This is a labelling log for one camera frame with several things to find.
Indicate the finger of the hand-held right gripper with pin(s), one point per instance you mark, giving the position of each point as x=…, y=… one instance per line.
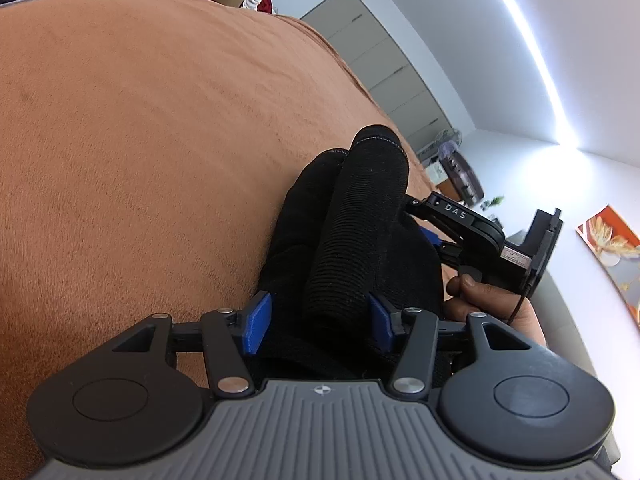
x=420, y=205
x=431, y=236

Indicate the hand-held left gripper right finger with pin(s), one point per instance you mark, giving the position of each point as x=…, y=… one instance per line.
x=380, y=322

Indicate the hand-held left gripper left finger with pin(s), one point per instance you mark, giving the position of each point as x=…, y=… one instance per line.
x=257, y=320

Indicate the black pants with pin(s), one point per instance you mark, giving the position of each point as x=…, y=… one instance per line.
x=350, y=220

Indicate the person's right hand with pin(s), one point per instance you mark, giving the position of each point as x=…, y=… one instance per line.
x=482, y=302

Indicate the small green plant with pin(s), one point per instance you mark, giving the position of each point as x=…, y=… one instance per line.
x=492, y=203

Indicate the grey desk fan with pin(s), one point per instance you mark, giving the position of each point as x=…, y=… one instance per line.
x=449, y=144

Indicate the pale padded headboard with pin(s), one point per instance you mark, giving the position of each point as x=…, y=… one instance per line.
x=575, y=320

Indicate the grey wardrobe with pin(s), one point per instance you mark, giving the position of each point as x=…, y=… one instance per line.
x=380, y=60

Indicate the white light strip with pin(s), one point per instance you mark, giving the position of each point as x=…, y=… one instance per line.
x=535, y=60

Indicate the brown blanket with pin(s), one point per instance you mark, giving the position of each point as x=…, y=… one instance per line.
x=150, y=135

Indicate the orange wall painting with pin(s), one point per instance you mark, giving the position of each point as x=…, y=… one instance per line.
x=612, y=250

